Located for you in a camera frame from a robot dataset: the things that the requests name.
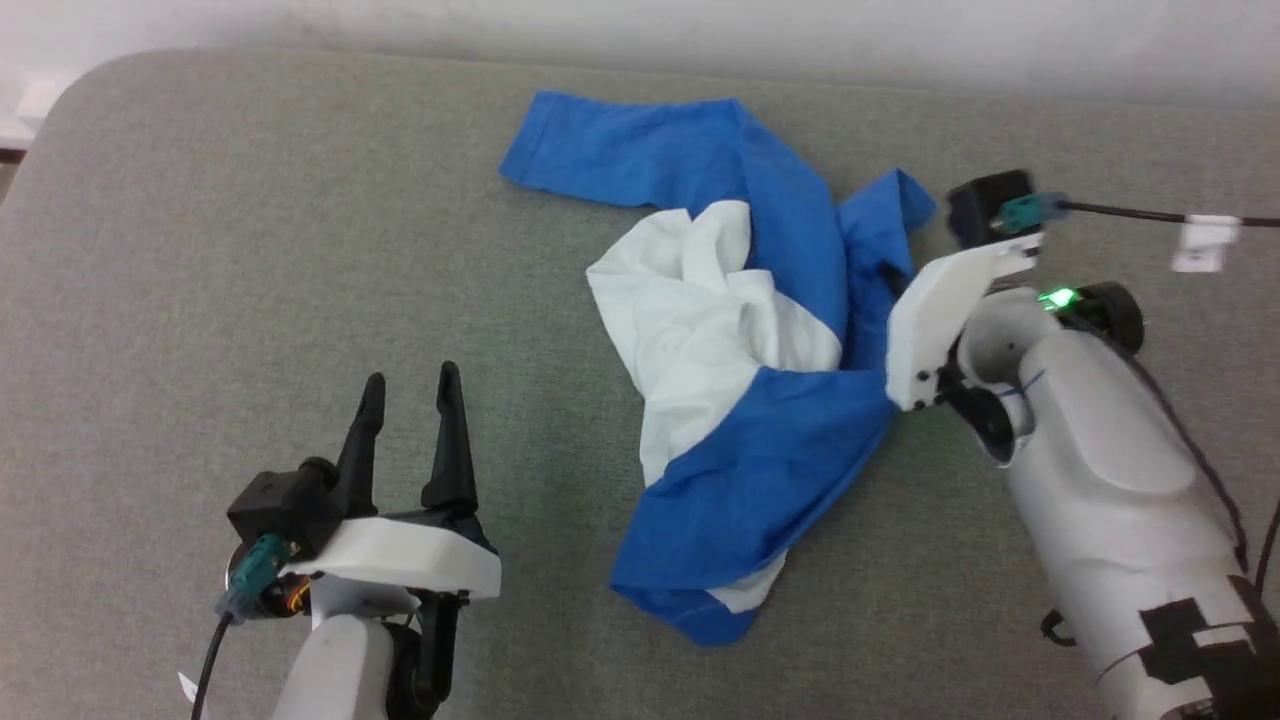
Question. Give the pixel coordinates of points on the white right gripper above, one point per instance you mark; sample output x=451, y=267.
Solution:
x=935, y=320

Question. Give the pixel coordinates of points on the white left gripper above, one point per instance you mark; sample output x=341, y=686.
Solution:
x=400, y=555

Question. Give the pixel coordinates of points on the blue and white shirt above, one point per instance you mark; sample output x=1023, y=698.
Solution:
x=760, y=480

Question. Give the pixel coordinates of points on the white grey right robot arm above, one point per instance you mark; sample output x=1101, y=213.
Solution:
x=1110, y=480

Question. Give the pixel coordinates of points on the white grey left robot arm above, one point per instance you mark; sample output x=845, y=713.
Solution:
x=340, y=670

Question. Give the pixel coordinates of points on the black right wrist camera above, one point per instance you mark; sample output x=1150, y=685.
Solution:
x=980, y=205

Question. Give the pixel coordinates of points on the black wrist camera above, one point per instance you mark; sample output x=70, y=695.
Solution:
x=980, y=205
x=280, y=505

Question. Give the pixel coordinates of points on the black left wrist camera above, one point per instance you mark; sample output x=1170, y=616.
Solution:
x=280, y=505

